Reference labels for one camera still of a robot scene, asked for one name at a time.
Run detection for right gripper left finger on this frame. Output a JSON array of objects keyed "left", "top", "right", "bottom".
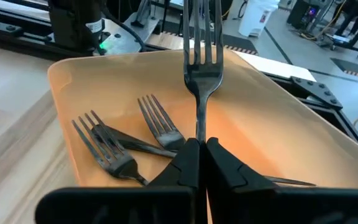
[{"left": 35, "top": 138, "right": 202, "bottom": 224}]

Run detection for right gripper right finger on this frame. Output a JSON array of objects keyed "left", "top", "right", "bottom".
[{"left": 206, "top": 137, "right": 358, "bottom": 224}]

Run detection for black metal fork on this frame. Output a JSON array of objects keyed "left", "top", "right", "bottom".
[
  {"left": 137, "top": 94, "right": 186, "bottom": 152},
  {"left": 182, "top": 0, "right": 224, "bottom": 144},
  {"left": 71, "top": 110, "right": 150, "bottom": 187}
]

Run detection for orange plastic bin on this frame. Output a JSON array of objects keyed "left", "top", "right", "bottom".
[{"left": 47, "top": 48, "right": 358, "bottom": 191}]

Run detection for white panel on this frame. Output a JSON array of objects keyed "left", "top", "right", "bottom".
[{"left": 233, "top": 49, "right": 316, "bottom": 82}]

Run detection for black striped-edge floor mat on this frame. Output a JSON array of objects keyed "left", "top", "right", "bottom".
[
  {"left": 330, "top": 57, "right": 358, "bottom": 82},
  {"left": 162, "top": 29, "right": 259, "bottom": 56}
]

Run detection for white plastic bucket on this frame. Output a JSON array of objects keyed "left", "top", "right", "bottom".
[{"left": 237, "top": 0, "right": 281, "bottom": 37}]

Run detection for black computer tower blue light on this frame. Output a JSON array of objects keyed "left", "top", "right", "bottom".
[{"left": 287, "top": 0, "right": 320, "bottom": 26}]

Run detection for black corner bracket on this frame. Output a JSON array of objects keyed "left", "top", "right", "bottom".
[{"left": 290, "top": 76, "right": 344, "bottom": 110}]

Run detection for gray metal base plate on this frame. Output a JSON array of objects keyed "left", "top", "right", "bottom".
[{"left": 99, "top": 12, "right": 160, "bottom": 55}]

